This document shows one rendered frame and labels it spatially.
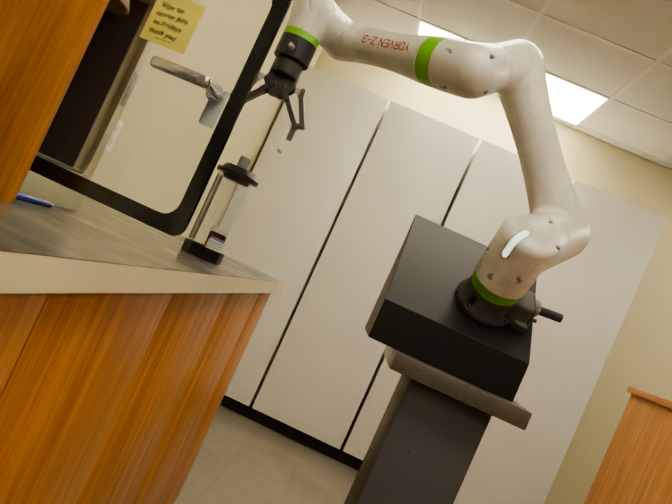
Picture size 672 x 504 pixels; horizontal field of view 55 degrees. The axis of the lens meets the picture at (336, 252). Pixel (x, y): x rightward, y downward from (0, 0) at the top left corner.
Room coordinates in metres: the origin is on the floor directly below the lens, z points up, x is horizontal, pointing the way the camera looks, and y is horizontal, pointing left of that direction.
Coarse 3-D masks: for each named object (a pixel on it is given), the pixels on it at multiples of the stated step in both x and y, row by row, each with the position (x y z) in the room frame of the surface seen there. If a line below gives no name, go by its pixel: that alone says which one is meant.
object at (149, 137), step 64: (128, 0) 0.95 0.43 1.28; (192, 0) 0.93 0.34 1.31; (256, 0) 0.91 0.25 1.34; (128, 64) 0.94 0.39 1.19; (192, 64) 0.92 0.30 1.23; (256, 64) 0.90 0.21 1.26; (64, 128) 0.95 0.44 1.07; (128, 128) 0.93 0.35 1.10; (192, 128) 0.91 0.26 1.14; (128, 192) 0.92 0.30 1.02; (192, 192) 0.90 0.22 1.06
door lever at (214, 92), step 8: (152, 64) 0.88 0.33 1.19; (160, 64) 0.87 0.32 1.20; (168, 64) 0.87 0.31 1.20; (176, 64) 0.87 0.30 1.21; (168, 72) 0.87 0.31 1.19; (176, 72) 0.87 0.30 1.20; (184, 72) 0.87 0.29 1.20; (192, 72) 0.86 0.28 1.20; (184, 80) 0.88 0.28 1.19; (192, 80) 0.86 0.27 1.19; (200, 80) 0.86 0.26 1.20; (208, 80) 0.86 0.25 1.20; (208, 88) 0.88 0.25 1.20; (216, 88) 0.90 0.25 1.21; (208, 96) 0.91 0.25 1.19; (216, 96) 0.91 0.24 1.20
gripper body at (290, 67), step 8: (272, 64) 1.58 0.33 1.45; (280, 64) 1.56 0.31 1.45; (288, 64) 1.56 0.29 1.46; (296, 64) 1.57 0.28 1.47; (272, 72) 1.58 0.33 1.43; (280, 72) 1.56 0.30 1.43; (288, 72) 1.56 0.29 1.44; (296, 72) 1.57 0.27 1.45; (264, 80) 1.59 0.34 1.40; (280, 80) 1.58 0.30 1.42; (288, 80) 1.58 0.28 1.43; (296, 80) 1.58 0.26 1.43; (272, 88) 1.58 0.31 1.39; (280, 88) 1.58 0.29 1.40; (288, 88) 1.58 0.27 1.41; (272, 96) 1.60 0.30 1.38; (280, 96) 1.58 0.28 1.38; (288, 96) 1.60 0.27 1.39
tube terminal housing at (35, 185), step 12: (24, 180) 1.06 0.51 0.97; (36, 180) 1.10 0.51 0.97; (48, 180) 1.13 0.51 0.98; (24, 192) 1.08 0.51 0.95; (36, 192) 1.11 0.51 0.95; (48, 192) 1.15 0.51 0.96; (60, 192) 1.19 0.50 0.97; (72, 192) 1.23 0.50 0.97; (60, 204) 1.20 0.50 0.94; (72, 204) 1.25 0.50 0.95
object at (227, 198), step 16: (224, 176) 1.55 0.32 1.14; (224, 192) 1.55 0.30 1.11; (240, 192) 1.56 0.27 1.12; (208, 208) 1.55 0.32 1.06; (224, 208) 1.55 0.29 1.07; (240, 208) 1.58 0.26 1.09; (208, 224) 1.55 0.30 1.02; (224, 224) 1.56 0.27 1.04; (192, 240) 1.56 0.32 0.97; (208, 240) 1.55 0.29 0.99; (224, 240) 1.57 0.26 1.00
